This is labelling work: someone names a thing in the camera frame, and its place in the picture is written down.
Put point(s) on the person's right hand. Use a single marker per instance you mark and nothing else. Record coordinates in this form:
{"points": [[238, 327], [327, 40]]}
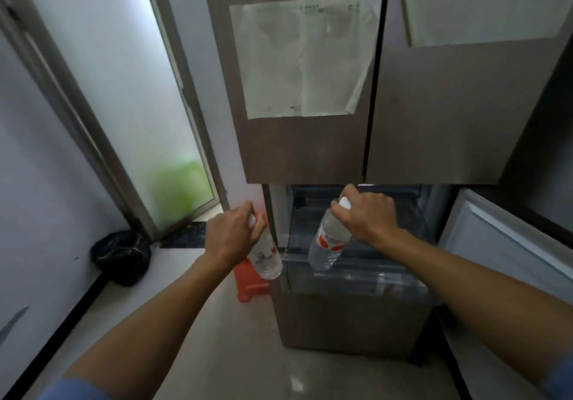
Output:
{"points": [[369, 216]]}

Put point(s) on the person's left hand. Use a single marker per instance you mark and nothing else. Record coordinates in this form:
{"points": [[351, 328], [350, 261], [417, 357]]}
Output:
{"points": [[228, 234]]}

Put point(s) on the person's left fingers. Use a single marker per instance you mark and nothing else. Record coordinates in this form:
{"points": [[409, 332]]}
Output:
{"points": [[249, 216]]}

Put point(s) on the person's right fingers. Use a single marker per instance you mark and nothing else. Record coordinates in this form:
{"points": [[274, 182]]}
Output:
{"points": [[345, 209]]}

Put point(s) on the clear water bottle red label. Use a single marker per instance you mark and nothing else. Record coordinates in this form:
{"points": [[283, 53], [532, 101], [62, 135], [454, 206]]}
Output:
{"points": [[326, 247]]}

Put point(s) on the clear water bottle white label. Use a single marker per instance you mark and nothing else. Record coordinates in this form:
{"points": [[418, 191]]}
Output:
{"points": [[268, 256]]}

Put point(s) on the person's right forearm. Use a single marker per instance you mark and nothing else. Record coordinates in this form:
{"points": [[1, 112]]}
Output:
{"points": [[470, 297]]}

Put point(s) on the person's left forearm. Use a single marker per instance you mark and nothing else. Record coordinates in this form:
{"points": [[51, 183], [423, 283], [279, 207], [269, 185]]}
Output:
{"points": [[156, 323]]}

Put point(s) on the brown refrigerator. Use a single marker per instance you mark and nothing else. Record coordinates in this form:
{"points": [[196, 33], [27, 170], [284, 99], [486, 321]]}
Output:
{"points": [[313, 153]]}

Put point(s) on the orange plastic stool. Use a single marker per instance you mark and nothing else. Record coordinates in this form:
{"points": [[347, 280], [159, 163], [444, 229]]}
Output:
{"points": [[246, 283]]}

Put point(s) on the open refrigerator drawer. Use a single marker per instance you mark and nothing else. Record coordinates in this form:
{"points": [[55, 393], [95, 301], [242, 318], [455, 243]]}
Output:
{"points": [[358, 305]]}

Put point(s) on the black trash bag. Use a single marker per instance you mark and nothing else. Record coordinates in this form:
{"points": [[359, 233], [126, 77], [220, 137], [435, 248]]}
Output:
{"points": [[121, 256]]}

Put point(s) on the printed white paper sheet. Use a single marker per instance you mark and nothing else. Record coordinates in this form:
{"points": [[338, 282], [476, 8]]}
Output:
{"points": [[333, 55]]}

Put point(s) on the blank white paper sheet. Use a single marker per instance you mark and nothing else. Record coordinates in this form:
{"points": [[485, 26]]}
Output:
{"points": [[266, 59]]}

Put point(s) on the white open refrigerator door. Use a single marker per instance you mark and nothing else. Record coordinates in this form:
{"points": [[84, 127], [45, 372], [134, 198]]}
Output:
{"points": [[501, 252]]}

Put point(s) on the frosted glass door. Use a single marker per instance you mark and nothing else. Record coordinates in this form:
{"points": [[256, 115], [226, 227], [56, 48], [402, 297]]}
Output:
{"points": [[116, 77]]}

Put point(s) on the blue left sleeve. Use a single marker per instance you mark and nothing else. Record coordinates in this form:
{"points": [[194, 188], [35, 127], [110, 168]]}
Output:
{"points": [[83, 390]]}

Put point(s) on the blue sleeve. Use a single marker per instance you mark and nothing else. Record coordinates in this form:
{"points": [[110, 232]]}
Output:
{"points": [[559, 379], [83, 390]]}

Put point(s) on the large white paper sheet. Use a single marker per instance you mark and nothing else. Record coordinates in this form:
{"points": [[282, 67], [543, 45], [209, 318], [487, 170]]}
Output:
{"points": [[483, 1]]}

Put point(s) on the blue right sleeve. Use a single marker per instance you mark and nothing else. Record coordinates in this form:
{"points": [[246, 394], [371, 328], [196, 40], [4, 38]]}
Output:
{"points": [[559, 379]]}

